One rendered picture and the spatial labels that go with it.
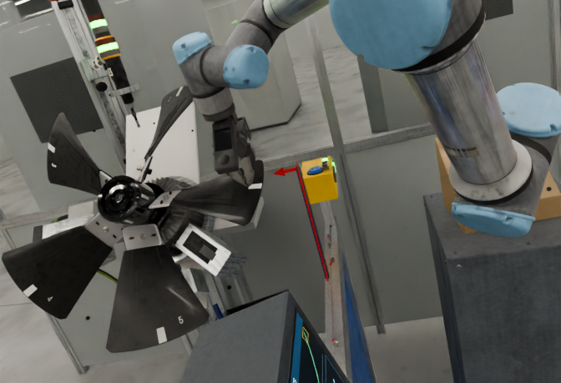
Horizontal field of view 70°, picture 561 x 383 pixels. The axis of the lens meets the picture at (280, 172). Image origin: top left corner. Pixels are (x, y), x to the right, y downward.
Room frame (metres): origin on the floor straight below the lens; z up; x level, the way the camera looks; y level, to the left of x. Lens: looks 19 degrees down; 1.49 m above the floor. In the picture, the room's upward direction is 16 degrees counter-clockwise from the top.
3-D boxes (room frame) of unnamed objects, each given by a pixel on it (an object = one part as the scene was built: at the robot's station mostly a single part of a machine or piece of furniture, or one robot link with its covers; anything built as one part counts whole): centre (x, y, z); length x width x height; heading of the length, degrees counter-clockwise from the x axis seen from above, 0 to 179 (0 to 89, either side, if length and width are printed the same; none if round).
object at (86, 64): (1.55, 0.55, 1.55); 0.10 x 0.07 x 0.08; 24
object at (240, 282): (1.53, 0.30, 0.41); 0.04 x 0.04 x 0.83; 79
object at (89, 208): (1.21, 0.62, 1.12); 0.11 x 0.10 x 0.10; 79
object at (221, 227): (1.53, 0.30, 0.84); 0.36 x 0.24 x 0.03; 79
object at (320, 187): (1.19, -0.11, 1.02); 0.16 x 0.10 x 0.11; 169
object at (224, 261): (0.99, 0.24, 0.98); 0.20 x 0.16 x 0.20; 169
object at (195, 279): (0.98, 0.33, 0.91); 0.12 x 0.08 x 0.12; 169
